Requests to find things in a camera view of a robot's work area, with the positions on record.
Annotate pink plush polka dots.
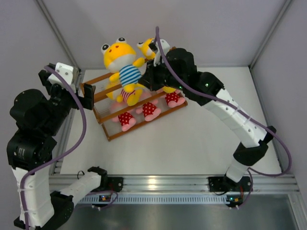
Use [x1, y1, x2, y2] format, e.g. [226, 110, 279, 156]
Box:
[135, 99, 161, 122]

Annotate yellow plush pink stripes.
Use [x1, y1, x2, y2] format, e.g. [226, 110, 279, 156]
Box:
[162, 86, 178, 93]
[106, 87, 142, 106]

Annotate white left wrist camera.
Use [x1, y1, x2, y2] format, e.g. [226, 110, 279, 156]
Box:
[47, 62, 79, 93]

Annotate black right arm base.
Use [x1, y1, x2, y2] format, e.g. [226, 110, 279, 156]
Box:
[208, 176, 251, 193]

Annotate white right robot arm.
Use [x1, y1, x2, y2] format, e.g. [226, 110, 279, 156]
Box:
[139, 48, 276, 190]

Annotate wooden toy shelf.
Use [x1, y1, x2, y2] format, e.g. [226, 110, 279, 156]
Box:
[81, 73, 188, 141]

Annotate yellow plush blue stripes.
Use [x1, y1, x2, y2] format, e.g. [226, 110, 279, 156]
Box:
[137, 38, 155, 60]

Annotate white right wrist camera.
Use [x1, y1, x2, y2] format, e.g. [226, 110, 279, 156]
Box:
[149, 39, 171, 67]

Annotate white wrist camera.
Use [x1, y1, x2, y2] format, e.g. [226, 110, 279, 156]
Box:
[149, 39, 171, 67]
[47, 62, 79, 93]

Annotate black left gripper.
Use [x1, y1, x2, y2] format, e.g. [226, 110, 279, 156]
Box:
[39, 71, 94, 137]

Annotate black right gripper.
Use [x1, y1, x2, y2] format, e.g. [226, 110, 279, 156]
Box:
[139, 57, 185, 93]

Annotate pink polka plush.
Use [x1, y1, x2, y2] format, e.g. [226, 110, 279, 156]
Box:
[110, 102, 137, 132]
[165, 92, 186, 108]

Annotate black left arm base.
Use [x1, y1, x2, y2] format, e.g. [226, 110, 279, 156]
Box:
[106, 176, 124, 192]

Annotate white slotted cable duct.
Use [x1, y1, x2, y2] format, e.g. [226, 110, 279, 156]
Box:
[79, 194, 230, 205]

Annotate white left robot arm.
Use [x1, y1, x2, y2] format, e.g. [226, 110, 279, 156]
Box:
[6, 62, 108, 230]

